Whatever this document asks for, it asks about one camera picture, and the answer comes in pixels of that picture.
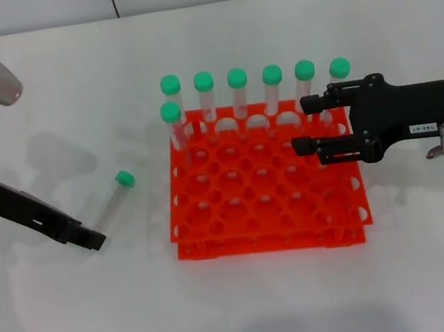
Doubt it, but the clear test tube green cap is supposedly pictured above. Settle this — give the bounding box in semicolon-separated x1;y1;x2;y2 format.
86;168;142;234
158;100;195;170
192;70;222;143
158;72;195;141
225;67;255;141
314;55;359;129
260;64;290;135
293;59;323;129

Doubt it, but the orange test tube rack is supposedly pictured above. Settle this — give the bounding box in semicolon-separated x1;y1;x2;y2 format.
154;89;377;268

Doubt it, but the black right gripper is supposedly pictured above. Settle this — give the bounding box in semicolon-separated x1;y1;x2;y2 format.
283;64;444;174

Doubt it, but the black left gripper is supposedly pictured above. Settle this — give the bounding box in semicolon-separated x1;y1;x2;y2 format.
0;168;109;264

